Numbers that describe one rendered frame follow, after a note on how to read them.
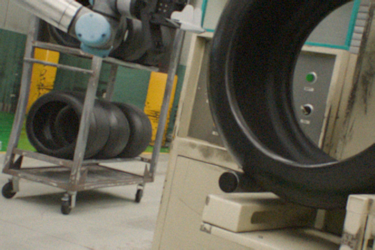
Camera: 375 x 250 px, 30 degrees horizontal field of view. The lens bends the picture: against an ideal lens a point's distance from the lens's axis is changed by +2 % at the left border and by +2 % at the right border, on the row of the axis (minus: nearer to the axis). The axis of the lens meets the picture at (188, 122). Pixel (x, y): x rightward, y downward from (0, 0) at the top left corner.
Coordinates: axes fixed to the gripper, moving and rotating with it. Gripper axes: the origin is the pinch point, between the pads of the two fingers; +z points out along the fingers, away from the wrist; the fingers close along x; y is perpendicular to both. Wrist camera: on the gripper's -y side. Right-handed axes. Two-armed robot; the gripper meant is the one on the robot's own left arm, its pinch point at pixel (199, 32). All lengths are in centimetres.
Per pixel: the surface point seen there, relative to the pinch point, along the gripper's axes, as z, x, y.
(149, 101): -606, 747, -139
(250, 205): 30.5, -8.0, -30.9
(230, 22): 15.4, -11.7, 4.0
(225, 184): 25.7, -11.8, -28.1
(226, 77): 18.8, -12.1, -7.1
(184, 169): -32, 57, -46
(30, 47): -299, 214, -48
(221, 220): 27.3, -11.9, -35.3
